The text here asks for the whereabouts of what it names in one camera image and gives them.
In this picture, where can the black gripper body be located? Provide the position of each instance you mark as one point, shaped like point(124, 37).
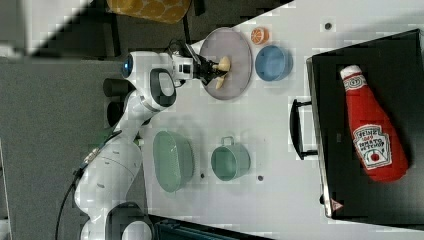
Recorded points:
point(203, 70)

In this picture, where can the peeled toy banana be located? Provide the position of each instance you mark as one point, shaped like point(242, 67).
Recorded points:
point(224, 66)

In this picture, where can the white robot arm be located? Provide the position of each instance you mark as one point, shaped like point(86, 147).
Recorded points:
point(105, 176)

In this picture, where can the grey oval plate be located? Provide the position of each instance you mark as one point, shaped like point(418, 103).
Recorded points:
point(230, 51)

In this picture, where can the yellow patterned cushion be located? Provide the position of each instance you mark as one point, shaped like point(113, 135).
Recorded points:
point(164, 11)

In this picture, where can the orange slice toy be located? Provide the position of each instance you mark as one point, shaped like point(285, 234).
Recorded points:
point(259, 35)

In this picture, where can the blue bowl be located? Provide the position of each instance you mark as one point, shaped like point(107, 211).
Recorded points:
point(273, 63)

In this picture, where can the green mug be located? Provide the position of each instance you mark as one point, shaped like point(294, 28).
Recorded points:
point(230, 160)

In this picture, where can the green perforated basket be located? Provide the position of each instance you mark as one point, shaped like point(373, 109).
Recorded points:
point(173, 160)

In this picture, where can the dark teal crate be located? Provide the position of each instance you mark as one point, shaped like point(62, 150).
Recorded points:
point(171, 230)

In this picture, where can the red ketchup bottle plush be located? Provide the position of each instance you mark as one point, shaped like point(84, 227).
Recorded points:
point(374, 137)

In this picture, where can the black cylinder post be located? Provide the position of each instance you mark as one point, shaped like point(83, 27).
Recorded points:
point(114, 112)
point(115, 87)

